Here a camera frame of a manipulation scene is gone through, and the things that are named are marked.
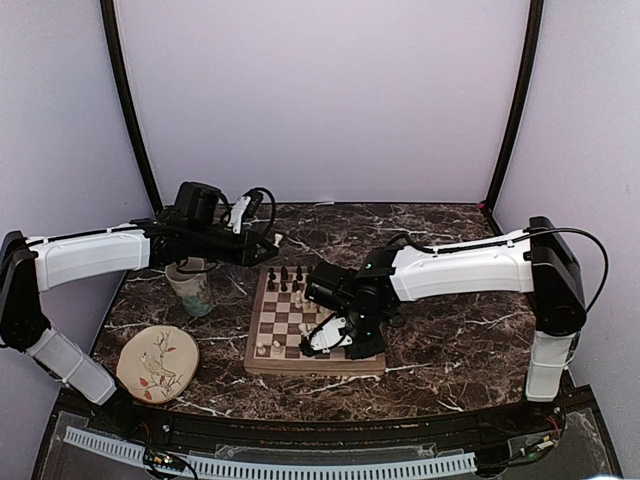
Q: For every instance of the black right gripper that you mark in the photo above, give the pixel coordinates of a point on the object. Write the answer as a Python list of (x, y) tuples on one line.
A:
[(375, 346)]

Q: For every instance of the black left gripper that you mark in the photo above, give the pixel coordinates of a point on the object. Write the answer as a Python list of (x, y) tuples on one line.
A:
[(245, 255)]

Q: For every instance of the wooden chess board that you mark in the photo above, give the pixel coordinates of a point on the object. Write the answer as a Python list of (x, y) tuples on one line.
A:
[(284, 315)]

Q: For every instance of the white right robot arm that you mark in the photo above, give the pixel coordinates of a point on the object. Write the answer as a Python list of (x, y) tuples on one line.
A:
[(535, 261)]

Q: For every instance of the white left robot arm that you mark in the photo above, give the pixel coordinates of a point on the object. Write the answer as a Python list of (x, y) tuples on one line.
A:
[(33, 265)]

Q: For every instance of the black chess rook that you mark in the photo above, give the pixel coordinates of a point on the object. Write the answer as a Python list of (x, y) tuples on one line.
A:
[(271, 280)]

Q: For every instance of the floral ceramic mug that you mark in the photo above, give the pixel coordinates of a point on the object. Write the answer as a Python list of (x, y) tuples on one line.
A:
[(190, 284)]

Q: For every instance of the bird painted ceramic plate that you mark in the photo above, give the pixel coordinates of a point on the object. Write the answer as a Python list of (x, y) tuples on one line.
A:
[(158, 363)]

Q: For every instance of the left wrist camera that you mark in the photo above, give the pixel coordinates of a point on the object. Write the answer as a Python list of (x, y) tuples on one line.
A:
[(245, 207)]

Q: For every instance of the black front rail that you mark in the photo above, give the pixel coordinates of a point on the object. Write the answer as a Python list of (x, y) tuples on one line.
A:
[(466, 428)]

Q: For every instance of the grey slotted cable duct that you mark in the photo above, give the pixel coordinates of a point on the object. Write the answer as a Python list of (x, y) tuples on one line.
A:
[(253, 463)]

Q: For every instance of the left black frame post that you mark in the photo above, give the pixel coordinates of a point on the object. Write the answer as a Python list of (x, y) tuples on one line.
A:
[(119, 72)]

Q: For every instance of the black frame post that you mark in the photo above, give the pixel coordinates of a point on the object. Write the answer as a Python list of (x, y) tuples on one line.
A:
[(525, 70), (119, 72)]

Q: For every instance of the right black frame post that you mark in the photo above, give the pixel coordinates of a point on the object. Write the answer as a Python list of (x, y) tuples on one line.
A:
[(525, 70)]

